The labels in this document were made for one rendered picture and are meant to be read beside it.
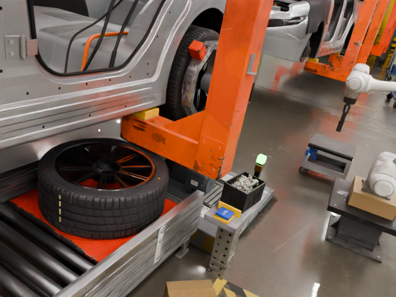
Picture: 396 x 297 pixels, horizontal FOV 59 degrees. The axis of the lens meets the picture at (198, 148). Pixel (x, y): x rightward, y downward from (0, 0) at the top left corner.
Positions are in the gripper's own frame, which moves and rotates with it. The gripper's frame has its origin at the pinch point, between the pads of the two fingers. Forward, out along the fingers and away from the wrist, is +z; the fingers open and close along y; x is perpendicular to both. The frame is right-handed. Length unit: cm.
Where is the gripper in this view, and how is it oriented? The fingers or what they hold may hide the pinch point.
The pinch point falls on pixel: (339, 126)
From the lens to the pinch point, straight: 250.9
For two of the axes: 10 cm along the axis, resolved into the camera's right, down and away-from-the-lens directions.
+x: -8.9, -3.3, 3.1
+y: 4.2, -3.1, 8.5
